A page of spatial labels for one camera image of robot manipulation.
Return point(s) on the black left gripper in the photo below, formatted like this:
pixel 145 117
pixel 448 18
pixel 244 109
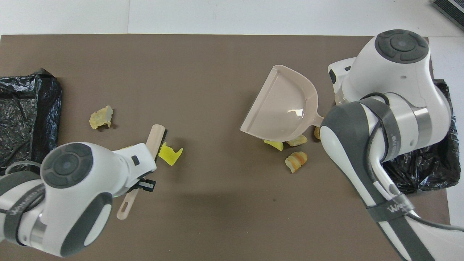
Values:
pixel 146 185

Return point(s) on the notched yellow sponge piece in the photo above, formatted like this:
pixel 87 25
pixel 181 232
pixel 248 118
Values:
pixel 171 156

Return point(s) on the beige hand brush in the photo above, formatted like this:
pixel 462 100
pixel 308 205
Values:
pixel 155 136

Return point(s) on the yellow and green sponge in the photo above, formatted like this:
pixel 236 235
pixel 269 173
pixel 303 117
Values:
pixel 276 145

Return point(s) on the orange striped foam chunk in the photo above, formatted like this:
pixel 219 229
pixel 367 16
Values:
pixel 295 161

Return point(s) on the pale rock-like foam chunk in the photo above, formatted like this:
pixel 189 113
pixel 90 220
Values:
pixel 298 140

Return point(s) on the beige plastic dustpan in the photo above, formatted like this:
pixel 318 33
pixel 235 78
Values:
pixel 282 105

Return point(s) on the brown oblong foam piece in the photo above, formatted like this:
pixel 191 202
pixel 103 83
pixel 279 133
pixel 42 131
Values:
pixel 316 133

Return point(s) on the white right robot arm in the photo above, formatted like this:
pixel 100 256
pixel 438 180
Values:
pixel 398 90

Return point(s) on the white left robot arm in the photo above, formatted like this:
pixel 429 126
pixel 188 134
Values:
pixel 72 188

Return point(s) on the bin with black bag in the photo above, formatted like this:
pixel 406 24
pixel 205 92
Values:
pixel 427 170
pixel 36 108

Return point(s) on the brown table mat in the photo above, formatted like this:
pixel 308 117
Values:
pixel 217 54

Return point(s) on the dark grey ribbed device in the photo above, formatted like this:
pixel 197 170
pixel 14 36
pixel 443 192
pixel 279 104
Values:
pixel 451 9

